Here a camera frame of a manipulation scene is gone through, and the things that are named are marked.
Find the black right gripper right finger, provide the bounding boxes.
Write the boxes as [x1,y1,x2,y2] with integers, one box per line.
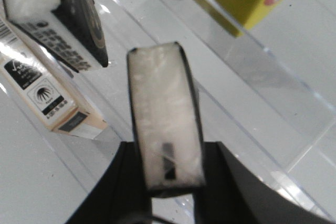
[193,142,328,223]

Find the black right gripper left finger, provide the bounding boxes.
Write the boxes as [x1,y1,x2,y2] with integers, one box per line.
[67,142,152,223]

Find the black tissue pack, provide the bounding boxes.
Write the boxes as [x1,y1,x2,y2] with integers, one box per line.
[127,41,205,190]
[2,0,108,72]

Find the clear acrylic right shelf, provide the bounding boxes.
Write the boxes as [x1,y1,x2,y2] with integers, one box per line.
[88,0,335,221]

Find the cream carton box with barcode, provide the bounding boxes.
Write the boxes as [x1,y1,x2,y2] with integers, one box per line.
[1,18,108,139]

